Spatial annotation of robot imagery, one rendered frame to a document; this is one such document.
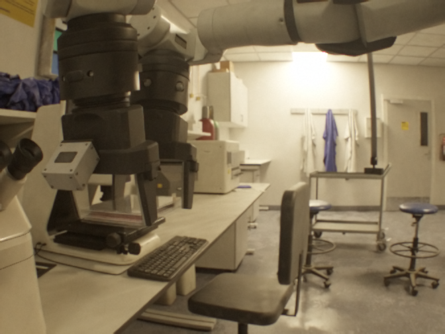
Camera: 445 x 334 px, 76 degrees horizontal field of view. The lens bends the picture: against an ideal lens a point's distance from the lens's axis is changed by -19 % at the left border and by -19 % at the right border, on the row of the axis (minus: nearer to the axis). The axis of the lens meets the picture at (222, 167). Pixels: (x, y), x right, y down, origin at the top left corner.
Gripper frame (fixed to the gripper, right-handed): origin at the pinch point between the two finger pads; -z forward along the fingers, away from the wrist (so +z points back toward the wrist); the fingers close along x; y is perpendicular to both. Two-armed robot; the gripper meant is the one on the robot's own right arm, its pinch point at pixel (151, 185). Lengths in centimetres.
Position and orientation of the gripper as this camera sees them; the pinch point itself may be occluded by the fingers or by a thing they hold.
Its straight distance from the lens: 48.3
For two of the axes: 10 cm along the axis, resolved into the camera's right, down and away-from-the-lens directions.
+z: 0.5, -9.9, 1.5
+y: -2.3, -1.5, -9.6
